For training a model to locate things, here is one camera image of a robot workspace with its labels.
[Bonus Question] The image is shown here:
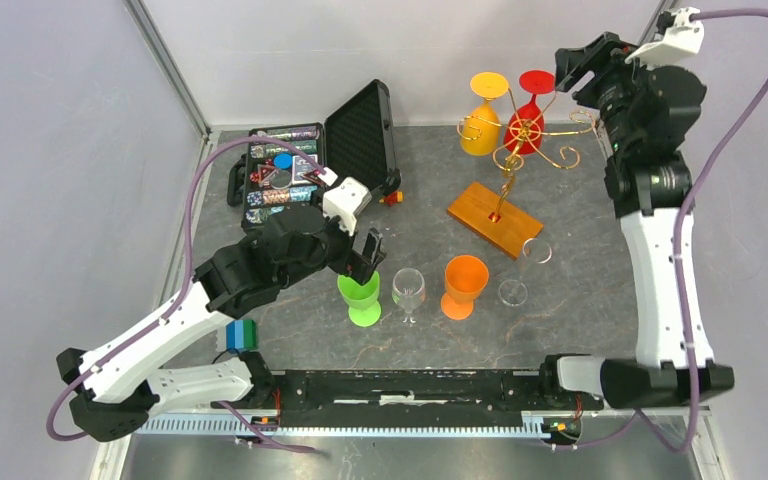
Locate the clear round wine glass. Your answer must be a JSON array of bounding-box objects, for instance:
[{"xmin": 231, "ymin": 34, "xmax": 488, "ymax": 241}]
[{"xmin": 392, "ymin": 268, "xmax": 426, "ymax": 325}]

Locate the yellow wine glass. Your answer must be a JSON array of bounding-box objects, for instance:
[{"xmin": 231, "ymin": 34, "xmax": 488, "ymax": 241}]
[{"xmin": 458, "ymin": 71, "xmax": 509, "ymax": 156}]

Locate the red yellow small toy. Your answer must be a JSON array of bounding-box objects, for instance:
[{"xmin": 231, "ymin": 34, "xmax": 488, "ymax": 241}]
[{"xmin": 379, "ymin": 190, "xmax": 404, "ymax": 207}]

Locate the black poker chip case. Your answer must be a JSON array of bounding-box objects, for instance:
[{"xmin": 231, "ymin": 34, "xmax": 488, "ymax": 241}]
[{"xmin": 226, "ymin": 79, "xmax": 401, "ymax": 231}]

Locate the blue round chip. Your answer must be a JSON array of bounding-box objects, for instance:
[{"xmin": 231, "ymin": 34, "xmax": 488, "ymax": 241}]
[{"xmin": 273, "ymin": 153, "xmax": 293, "ymax": 170}]

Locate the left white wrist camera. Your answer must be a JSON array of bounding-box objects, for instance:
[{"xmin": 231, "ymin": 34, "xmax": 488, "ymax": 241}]
[{"xmin": 317, "ymin": 167, "xmax": 372, "ymax": 236}]

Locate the gold wire glass rack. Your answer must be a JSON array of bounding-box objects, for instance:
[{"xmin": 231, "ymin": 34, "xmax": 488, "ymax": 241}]
[{"xmin": 447, "ymin": 110, "xmax": 597, "ymax": 259}]

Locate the orange wine glass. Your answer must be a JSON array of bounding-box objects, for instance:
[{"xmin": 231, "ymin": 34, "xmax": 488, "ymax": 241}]
[{"xmin": 440, "ymin": 255, "xmax": 489, "ymax": 321}]

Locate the clear dealer button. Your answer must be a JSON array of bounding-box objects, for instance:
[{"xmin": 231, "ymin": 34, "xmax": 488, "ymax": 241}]
[{"xmin": 268, "ymin": 169, "xmax": 293, "ymax": 190}]

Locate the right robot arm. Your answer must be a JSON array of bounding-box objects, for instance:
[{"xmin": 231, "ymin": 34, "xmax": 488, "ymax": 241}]
[{"xmin": 537, "ymin": 32, "xmax": 735, "ymax": 409}]

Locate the clear flute wine glass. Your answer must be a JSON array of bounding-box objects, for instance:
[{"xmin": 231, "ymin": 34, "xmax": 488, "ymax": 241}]
[{"xmin": 498, "ymin": 238, "xmax": 553, "ymax": 307}]

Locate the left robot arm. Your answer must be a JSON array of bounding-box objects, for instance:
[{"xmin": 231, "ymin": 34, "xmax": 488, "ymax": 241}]
[{"xmin": 46, "ymin": 206, "xmax": 386, "ymax": 442}]

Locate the red wine glass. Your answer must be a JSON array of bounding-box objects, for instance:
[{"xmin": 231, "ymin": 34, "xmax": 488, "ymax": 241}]
[{"xmin": 503, "ymin": 70, "xmax": 555, "ymax": 155}]

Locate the playing card deck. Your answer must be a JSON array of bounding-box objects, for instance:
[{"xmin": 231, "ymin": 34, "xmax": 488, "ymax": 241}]
[{"xmin": 292, "ymin": 155, "xmax": 316, "ymax": 185}]

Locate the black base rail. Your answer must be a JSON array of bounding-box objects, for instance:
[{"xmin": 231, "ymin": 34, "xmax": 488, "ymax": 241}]
[{"xmin": 231, "ymin": 369, "xmax": 605, "ymax": 428}]

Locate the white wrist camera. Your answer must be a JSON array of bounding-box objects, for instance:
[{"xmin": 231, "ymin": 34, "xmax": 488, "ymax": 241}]
[
  {"xmin": 317, "ymin": 167, "xmax": 372, "ymax": 236},
  {"xmin": 624, "ymin": 7, "xmax": 705, "ymax": 69}
]

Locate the blue green toy block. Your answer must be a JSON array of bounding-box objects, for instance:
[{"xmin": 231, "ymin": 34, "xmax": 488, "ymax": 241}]
[{"xmin": 224, "ymin": 319, "xmax": 259, "ymax": 352}]

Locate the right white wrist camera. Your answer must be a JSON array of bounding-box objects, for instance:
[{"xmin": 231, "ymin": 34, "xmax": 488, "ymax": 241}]
[{"xmin": 624, "ymin": 7, "xmax": 705, "ymax": 69}]

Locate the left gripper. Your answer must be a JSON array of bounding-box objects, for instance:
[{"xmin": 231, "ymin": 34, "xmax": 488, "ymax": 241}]
[{"xmin": 279, "ymin": 190, "xmax": 387, "ymax": 290}]

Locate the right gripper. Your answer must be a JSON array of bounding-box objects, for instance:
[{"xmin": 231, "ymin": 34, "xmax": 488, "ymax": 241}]
[{"xmin": 556, "ymin": 31, "xmax": 676, "ymax": 153}]

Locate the green wine glass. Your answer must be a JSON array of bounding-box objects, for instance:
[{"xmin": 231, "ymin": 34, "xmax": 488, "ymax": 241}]
[{"xmin": 337, "ymin": 272, "xmax": 381, "ymax": 328}]

